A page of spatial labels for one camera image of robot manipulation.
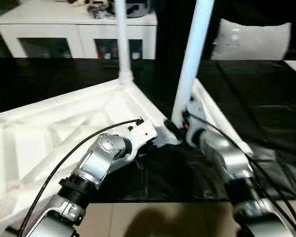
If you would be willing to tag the black clutter on sideboard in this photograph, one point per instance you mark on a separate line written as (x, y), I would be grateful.
(99, 12)

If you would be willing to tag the white sideboard cabinet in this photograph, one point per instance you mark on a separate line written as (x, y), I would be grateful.
(51, 29)

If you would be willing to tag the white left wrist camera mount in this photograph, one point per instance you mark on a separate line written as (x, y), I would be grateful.
(143, 134)

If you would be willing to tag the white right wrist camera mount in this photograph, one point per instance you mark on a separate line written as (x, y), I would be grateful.
(196, 111)

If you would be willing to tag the white plastic table leg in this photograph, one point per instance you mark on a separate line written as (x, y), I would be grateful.
(192, 49)
(123, 37)
(228, 126)
(212, 116)

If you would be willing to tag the grey round pot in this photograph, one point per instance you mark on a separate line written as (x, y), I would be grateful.
(138, 8)

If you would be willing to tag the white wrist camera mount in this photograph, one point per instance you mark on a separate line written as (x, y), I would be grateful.
(196, 111)
(143, 134)

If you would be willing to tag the small beige figurine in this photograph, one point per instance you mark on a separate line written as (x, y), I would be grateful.
(77, 2)

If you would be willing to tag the black cabinet with gold label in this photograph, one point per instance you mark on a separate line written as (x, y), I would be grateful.
(170, 29)

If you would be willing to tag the grey pillow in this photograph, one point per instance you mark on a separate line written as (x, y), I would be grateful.
(251, 39)

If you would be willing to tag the white plastic table top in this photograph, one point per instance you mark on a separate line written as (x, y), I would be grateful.
(51, 123)

